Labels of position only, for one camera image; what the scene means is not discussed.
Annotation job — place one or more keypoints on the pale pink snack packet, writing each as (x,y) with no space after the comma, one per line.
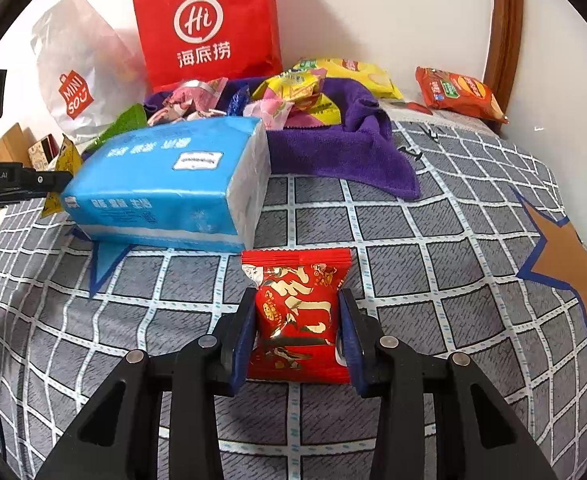
(273,112)

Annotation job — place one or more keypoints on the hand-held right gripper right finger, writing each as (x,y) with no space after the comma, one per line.
(351,345)

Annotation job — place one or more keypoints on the yellow chip bag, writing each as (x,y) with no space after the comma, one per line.
(368,77)

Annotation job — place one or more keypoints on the red gold snack packet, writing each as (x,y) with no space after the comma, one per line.
(298,310)

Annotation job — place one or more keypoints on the blue tissue pack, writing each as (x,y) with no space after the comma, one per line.
(163,185)

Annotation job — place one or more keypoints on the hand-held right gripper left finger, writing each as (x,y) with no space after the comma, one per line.
(243,340)

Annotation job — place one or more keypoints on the pink yellow snack packet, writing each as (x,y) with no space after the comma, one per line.
(293,87)

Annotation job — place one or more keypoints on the wooden headboard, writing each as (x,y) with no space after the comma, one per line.
(13,142)

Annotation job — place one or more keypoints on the white plastic bag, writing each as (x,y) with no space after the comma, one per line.
(73,45)

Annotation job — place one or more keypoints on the purple towel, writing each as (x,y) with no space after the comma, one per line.
(333,160)

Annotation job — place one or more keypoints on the wooden door frame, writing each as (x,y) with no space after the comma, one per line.
(508,20)

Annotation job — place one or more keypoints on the patterned box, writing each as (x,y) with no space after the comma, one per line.
(41,152)

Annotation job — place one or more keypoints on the orange chip bag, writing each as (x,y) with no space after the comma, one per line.
(458,92)

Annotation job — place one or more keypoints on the grey grid blanket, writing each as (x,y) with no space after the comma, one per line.
(423,285)

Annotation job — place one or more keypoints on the red paper bag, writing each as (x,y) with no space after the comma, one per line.
(208,0)

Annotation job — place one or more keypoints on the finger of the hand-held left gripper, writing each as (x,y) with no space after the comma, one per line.
(48,181)

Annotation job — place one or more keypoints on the green snack packet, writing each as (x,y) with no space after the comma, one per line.
(128,120)

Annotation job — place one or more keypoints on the pink brown snack packet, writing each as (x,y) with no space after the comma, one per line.
(168,112)
(201,92)

